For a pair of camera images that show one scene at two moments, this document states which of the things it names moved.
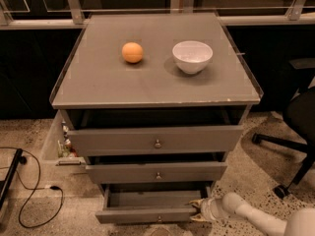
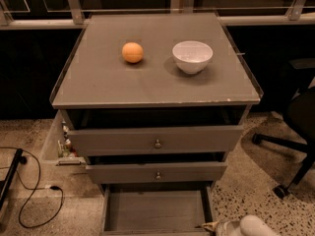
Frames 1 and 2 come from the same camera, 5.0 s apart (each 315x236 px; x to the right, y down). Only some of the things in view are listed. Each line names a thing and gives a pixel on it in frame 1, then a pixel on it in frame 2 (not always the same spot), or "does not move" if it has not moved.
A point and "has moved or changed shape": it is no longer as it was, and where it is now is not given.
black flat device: (7, 183) does not move
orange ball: (132, 52) does not move
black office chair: (299, 120) does not move
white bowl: (192, 56) does not move
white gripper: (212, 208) to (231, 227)
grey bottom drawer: (138, 204) has moved or changed shape
